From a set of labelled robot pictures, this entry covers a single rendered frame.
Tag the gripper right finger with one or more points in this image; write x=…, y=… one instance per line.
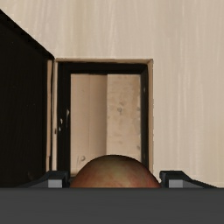
x=175, y=180

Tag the wooden box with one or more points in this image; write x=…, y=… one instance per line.
x=122, y=113

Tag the red apple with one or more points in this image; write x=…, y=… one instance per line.
x=115, y=173

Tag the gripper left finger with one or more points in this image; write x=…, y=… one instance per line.
x=55, y=180

